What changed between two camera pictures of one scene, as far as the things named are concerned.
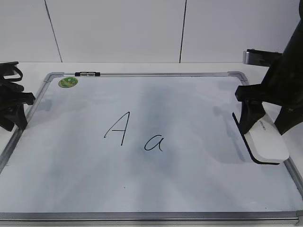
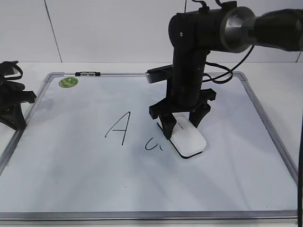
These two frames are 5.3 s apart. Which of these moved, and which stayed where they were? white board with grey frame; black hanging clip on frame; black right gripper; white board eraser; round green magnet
Moved: black right gripper; white board eraser
Stayed: black hanging clip on frame; round green magnet; white board with grey frame
